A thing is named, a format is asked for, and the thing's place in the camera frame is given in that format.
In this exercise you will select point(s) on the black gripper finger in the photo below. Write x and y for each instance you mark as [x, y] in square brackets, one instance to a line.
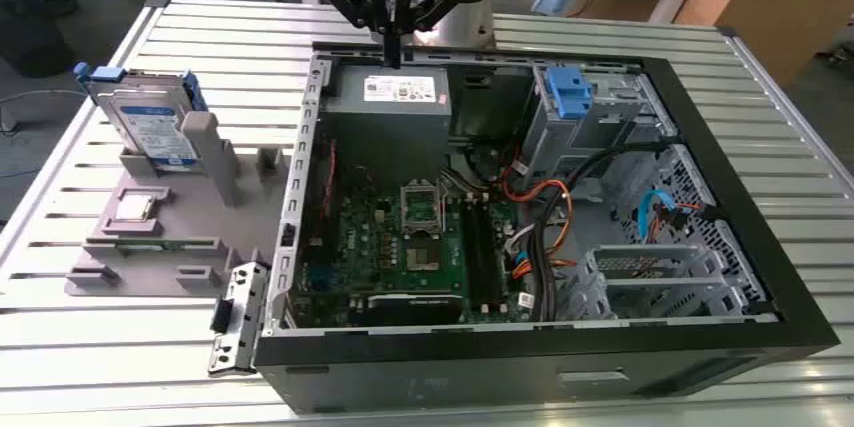
[441, 12]
[348, 7]

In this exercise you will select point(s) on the hard disk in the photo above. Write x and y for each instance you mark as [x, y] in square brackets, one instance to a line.
[157, 132]

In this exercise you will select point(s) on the metal disk bay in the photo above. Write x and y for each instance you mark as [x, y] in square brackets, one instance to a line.
[591, 297]

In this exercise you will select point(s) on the blue plastic latch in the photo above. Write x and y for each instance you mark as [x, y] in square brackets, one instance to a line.
[568, 92]

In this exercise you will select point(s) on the grey power supply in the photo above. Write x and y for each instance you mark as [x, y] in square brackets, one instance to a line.
[388, 137]

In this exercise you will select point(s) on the grey metal drive cage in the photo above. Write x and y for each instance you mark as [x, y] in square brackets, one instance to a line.
[581, 142]

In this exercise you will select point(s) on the black mesh waste bin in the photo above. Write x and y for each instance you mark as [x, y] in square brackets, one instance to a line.
[37, 47]

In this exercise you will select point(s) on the green motherboard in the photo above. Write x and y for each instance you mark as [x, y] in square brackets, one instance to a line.
[361, 247]

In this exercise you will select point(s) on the black RAM slot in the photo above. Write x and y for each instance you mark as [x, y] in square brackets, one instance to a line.
[493, 252]
[476, 252]

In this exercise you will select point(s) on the CPU socket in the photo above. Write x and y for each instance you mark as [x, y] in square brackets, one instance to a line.
[426, 258]

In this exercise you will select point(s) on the grey parts rack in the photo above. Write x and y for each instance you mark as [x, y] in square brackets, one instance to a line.
[188, 227]

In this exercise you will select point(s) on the silver CPU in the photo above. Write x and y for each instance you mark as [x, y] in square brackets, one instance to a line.
[137, 207]

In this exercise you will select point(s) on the green RAM stick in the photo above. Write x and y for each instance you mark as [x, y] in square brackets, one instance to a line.
[161, 245]

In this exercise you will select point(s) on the black graphics card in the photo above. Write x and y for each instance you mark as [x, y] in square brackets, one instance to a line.
[414, 309]

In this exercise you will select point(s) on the black open PC case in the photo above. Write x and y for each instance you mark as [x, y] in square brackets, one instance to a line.
[535, 362]

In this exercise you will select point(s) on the grey metal bracket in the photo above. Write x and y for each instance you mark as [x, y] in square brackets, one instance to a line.
[244, 317]

